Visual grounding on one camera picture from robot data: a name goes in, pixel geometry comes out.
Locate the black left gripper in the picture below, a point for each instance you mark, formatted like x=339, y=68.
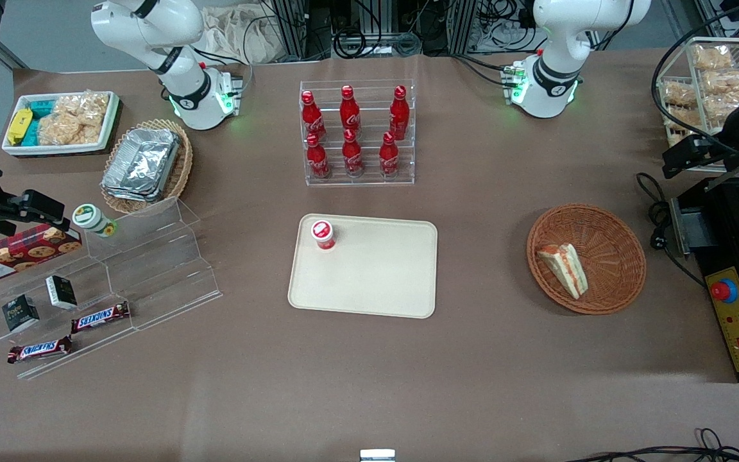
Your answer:
x=730, y=131

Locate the triangle sandwich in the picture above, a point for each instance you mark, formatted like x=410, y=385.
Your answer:
x=565, y=268

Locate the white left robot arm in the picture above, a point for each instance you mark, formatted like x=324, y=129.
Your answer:
x=559, y=38

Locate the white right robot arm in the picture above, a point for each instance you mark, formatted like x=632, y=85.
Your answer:
x=180, y=80

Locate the round brown wicker basket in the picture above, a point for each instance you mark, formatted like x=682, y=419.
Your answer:
x=610, y=256

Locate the oval light wicker basket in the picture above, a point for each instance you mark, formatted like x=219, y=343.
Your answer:
x=182, y=168

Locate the beige plastic serving tray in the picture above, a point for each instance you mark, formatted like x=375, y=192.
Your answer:
x=376, y=276

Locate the red tartan cookie box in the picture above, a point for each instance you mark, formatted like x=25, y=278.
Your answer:
x=20, y=253

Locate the green white yogurt cup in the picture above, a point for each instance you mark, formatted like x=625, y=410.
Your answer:
x=92, y=219

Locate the white rectangular plastic bin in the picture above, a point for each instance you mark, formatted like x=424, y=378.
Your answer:
x=55, y=149

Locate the teal snack packet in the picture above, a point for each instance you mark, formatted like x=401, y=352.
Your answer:
x=31, y=133
x=41, y=108

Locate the clear bag of crackers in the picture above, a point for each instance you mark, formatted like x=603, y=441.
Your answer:
x=87, y=108
x=60, y=130

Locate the yellow snack packet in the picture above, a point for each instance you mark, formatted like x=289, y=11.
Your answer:
x=19, y=126

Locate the small black white box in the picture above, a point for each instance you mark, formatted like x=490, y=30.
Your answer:
x=61, y=292

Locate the black machine with yellow panel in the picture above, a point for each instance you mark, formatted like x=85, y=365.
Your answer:
x=729, y=244

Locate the stacked aluminium foil containers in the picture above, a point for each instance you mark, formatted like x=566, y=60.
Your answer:
x=142, y=163

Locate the brown snickers bar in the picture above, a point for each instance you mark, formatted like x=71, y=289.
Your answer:
x=100, y=317
x=39, y=350

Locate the clear acrylic tiered shelf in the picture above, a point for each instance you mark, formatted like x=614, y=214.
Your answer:
x=151, y=269

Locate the red emergency stop button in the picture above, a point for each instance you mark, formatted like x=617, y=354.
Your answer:
x=724, y=291

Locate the beige crumpled cloth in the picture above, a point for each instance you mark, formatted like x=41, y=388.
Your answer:
x=235, y=35

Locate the red cola bottle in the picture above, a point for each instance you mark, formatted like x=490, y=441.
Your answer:
x=349, y=112
x=312, y=119
x=317, y=159
x=352, y=156
x=399, y=115
x=389, y=157

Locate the red white lidded cup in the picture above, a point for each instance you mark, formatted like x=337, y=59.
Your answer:
x=322, y=234

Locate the clear acrylic bottle rack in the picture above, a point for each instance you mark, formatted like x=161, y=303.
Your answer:
x=369, y=183

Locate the small white block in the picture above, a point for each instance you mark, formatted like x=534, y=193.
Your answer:
x=377, y=455

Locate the aluminium frame post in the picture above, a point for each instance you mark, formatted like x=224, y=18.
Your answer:
x=464, y=25
x=289, y=25

